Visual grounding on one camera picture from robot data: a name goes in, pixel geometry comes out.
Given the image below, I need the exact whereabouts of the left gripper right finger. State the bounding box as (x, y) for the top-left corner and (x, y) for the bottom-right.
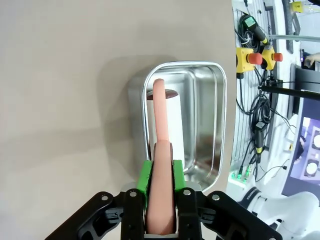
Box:
(171, 159), (284, 240)

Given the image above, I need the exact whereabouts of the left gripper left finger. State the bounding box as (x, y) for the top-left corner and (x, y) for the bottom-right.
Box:
(44, 159), (154, 240)

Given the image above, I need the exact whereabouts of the bystander hand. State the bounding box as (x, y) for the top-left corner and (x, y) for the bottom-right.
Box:
(304, 52), (320, 68)

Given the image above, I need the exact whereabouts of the stainless steel rectangular container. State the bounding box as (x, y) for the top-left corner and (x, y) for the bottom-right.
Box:
(128, 60), (228, 194)

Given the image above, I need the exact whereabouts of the white slatted panel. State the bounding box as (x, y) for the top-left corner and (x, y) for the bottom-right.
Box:
(231, 6), (279, 182)

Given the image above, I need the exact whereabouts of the computer monitor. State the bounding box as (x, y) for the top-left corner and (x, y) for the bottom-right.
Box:
(280, 65), (320, 199)

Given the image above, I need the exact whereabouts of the black horizontal bar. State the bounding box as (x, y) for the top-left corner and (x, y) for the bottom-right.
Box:
(257, 84), (320, 100)

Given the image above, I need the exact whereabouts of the large yellow emergency stop box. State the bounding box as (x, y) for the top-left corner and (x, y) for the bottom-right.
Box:
(235, 46), (264, 74)

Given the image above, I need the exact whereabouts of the small yellow emergency stop box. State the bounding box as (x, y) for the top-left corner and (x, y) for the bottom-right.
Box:
(260, 45), (284, 71)

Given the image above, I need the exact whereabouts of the black enabling switch yellow band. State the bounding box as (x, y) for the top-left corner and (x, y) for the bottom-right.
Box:
(253, 121), (267, 157)

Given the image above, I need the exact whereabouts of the black cable bundle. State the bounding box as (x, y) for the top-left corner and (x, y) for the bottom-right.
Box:
(236, 67), (298, 183)

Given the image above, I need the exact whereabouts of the black enabling switch green label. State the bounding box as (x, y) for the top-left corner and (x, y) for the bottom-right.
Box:
(239, 14), (270, 46)

